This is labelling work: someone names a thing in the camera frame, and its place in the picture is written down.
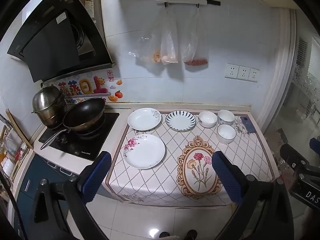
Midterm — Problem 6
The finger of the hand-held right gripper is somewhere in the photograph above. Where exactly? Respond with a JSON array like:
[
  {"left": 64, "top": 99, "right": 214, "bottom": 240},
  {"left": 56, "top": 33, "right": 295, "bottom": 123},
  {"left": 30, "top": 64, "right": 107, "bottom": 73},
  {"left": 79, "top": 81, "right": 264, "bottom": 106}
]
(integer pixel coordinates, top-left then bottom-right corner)
[
  {"left": 309, "top": 137, "right": 320, "bottom": 155},
  {"left": 279, "top": 144, "right": 320, "bottom": 178}
]

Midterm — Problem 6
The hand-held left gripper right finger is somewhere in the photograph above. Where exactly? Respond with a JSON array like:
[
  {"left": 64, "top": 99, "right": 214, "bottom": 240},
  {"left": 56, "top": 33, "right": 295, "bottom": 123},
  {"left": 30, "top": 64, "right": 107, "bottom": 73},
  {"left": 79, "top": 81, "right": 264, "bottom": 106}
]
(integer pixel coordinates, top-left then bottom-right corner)
[{"left": 211, "top": 151, "right": 295, "bottom": 240}]

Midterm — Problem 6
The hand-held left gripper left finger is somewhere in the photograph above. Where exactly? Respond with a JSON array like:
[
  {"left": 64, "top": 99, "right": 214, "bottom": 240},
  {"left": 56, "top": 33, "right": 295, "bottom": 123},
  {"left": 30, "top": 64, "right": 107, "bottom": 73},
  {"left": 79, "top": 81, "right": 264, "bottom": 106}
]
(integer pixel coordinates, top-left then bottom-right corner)
[{"left": 22, "top": 151, "right": 112, "bottom": 240}]

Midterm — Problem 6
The white bowl with blue rim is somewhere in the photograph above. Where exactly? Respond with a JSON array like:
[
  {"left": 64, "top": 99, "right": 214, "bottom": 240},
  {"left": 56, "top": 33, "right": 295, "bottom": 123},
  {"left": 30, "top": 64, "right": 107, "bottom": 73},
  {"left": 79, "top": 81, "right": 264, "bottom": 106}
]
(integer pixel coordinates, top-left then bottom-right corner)
[
  {"left": 198, "top": 111, "right": 218, "bottom": 128},
  {"left": 216, "top": 124, "right": 237, "bottom": 145}
]

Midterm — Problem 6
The white plate with pink flowers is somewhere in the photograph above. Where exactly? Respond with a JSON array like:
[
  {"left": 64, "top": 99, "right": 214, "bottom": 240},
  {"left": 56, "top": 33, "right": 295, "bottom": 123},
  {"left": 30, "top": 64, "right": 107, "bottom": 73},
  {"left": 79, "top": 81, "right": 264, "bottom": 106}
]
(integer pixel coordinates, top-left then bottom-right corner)
[{"left": 121, "top": 134, "right": 166, "bottom": 169}]

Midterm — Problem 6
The blue striped white plate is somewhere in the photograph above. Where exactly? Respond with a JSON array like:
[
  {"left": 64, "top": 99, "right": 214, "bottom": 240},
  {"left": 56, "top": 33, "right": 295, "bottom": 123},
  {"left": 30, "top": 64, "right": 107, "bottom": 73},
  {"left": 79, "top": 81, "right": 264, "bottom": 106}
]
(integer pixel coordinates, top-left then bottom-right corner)
[{"left": 165, "top": 110, "right": 197, "bottom": 132}]

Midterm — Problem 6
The glass sliding door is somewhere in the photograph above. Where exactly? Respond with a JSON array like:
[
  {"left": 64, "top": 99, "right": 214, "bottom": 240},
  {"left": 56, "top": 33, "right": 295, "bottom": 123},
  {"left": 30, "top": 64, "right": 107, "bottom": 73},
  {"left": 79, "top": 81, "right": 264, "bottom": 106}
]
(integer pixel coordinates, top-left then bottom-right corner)
[{"left": 260, "top": 9, "right": 320, "bottom": 180}]

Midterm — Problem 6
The floral diamond pattern tablecloth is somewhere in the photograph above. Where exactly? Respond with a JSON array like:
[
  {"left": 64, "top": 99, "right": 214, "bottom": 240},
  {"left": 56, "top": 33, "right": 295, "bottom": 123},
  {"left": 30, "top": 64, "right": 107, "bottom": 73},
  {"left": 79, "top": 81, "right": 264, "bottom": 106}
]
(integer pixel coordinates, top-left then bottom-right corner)
[{"left": 105, "top": 110, "right": 275, "bottom": 203}]

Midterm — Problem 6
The blue smartphone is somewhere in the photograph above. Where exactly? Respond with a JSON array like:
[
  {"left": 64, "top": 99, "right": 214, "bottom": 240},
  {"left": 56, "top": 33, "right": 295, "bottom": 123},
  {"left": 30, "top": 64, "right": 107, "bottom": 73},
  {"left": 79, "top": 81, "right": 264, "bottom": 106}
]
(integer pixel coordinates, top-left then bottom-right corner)
[{"left": 240, "top": 116, "right": 256, "bottom": 133}]

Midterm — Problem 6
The white bowl with heart print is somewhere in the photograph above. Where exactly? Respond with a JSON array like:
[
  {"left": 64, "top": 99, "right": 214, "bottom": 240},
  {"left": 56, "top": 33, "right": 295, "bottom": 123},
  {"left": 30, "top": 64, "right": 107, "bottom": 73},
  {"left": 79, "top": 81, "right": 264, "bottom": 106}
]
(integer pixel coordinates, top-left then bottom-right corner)
[{"left": 217, "top": 109, "right": 235, "bottom": 126}]

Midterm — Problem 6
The blue kitchen cabinet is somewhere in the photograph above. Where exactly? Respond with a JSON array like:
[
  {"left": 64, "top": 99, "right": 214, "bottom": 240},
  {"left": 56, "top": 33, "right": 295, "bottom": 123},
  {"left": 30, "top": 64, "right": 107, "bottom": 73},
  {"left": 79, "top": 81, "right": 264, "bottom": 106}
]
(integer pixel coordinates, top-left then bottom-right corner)
[{"left": 15, "top": 154, "right": 78, "bottom": 230}]

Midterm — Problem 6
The white plate with grey flower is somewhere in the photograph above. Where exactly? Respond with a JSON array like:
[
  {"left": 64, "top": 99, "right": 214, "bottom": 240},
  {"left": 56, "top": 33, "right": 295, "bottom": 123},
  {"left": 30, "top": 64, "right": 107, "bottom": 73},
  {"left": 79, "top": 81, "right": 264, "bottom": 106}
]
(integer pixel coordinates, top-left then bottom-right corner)
[{"left": 127, "top": 107, "right": 162, "bottom": 131}]

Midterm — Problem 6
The wooden side shelf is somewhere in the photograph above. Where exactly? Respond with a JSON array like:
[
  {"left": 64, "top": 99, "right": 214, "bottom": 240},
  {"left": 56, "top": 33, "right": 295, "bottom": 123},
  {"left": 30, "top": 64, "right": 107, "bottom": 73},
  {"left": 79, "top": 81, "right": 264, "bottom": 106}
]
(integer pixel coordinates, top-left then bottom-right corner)
[{"left": 0, "top": 109, "right": 34, "bottom": 180}]

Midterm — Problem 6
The stainless steel steamer pot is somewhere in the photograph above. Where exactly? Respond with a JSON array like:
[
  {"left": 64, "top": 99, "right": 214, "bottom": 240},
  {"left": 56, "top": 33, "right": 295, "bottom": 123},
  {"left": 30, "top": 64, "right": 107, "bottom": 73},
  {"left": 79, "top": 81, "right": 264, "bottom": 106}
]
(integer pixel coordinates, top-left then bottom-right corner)
[{"left": 31, "top": 82, "right": 68, "bottom": 128}]

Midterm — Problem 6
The plastic bag with red food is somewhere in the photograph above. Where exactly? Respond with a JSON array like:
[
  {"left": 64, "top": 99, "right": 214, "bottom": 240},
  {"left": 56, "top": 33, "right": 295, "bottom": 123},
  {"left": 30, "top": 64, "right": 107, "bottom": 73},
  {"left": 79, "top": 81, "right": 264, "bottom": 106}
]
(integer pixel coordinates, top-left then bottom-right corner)
[{"left": 181, "top": 6, "right": 209, "bottom": 68}]

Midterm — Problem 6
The black range hood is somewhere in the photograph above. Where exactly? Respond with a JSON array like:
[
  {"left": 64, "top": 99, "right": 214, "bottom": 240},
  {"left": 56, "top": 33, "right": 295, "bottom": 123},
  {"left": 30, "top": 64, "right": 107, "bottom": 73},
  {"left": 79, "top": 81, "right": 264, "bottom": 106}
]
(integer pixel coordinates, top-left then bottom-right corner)
[{"left": 7, "top": 0, "right": 116, "bottom": 83}]

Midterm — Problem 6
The clear plastic bag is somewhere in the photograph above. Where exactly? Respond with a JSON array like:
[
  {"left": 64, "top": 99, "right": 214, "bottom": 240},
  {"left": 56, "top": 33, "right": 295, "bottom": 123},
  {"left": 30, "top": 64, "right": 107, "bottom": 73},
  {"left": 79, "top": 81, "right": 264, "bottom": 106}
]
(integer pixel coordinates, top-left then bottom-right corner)
[
  {"left": 129, "top": 7, "right": 165, "bottom": 64},
  {"left": 160, "top": 6, "right": 180, "bottom": 65}
]

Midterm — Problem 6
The black wok with steel handle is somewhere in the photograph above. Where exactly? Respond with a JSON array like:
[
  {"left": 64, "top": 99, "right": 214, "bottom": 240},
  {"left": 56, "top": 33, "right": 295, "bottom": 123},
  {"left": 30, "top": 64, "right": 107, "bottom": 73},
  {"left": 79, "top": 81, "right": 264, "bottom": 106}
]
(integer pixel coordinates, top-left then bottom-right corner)
[{"left": 40, "top": 97, "right": 107, "bottom": 150}]

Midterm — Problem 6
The white wall socket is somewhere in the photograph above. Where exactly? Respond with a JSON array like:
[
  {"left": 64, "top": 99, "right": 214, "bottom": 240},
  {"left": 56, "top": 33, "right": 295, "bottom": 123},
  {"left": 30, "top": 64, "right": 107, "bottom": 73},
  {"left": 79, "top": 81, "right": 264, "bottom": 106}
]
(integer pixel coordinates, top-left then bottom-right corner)
[
  {"left": 224, "top": 63, "right": 240, "bottom": 79},
  {"left": 249, "top": 68, "right": 260, "bottom": 82},
  {"left": 237, "top": 66, "right": 251, "bottom": 80}
]

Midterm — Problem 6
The colourful wall sticker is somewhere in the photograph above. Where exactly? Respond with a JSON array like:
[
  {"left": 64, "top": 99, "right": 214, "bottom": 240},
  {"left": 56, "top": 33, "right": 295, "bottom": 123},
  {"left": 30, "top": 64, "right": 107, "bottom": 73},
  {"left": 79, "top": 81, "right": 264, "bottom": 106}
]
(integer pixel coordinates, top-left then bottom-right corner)
[{"left": 51, "top": 70, "right": 124, "bottom": 104}]

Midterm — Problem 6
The white wall hook rail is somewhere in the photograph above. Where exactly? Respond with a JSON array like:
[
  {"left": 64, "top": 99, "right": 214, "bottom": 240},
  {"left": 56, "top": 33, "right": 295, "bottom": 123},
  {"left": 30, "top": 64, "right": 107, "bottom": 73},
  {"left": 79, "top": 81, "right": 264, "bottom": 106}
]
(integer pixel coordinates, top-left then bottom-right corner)
[{"left": 156, "top": 0, "right": 221, "bottom": 7}]

